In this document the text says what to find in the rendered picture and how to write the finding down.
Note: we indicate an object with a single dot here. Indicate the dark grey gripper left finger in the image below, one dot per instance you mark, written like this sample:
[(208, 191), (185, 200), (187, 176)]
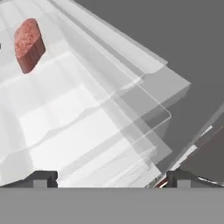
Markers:
[(46, 176)]

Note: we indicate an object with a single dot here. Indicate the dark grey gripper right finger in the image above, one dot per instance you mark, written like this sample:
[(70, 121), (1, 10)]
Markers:
[(175, 176)]

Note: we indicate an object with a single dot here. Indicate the grey fridge door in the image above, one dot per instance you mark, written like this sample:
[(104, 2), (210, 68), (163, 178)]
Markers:
[(201, 154)]

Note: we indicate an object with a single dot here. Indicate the red frozen steak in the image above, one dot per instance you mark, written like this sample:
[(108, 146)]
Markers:
[(29, 43)]

